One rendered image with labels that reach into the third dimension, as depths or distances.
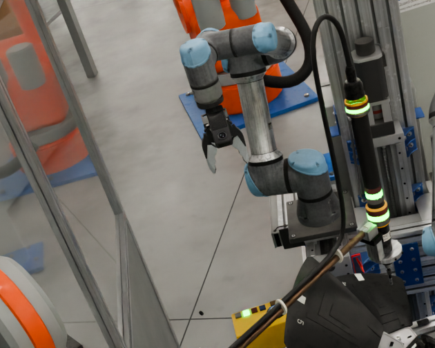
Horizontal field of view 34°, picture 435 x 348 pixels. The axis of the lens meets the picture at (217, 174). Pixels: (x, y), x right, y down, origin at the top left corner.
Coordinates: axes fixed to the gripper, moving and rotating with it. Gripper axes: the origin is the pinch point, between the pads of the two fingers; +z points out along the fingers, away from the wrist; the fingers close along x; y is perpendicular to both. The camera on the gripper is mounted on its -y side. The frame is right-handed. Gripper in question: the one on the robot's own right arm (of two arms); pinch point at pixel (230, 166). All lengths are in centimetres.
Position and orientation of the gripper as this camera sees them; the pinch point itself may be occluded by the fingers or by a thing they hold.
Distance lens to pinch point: 192.3
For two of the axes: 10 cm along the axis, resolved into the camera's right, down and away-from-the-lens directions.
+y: -1.4, -4.7, 8.7
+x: -9.5, 3.0, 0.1
